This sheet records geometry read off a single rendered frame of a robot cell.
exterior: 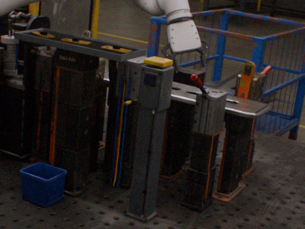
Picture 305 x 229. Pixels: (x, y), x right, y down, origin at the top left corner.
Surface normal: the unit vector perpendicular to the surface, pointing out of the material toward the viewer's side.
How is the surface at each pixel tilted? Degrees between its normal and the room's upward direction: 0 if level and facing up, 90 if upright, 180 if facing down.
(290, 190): 0
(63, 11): 89
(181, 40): 70
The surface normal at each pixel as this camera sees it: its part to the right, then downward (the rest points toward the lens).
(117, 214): 0.11, -0.95
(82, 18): 0.85, 0.25
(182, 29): 0.04, -0.11
